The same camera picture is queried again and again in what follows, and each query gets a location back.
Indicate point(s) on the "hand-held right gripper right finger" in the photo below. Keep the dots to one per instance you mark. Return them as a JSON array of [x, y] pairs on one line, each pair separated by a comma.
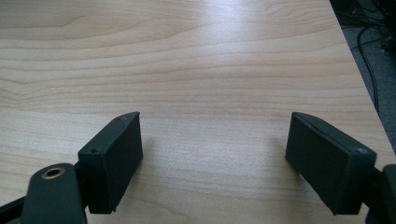
[[327, 161]]

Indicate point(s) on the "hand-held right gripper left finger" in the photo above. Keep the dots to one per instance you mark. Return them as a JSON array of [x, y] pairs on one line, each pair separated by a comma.
[[115, 161]]

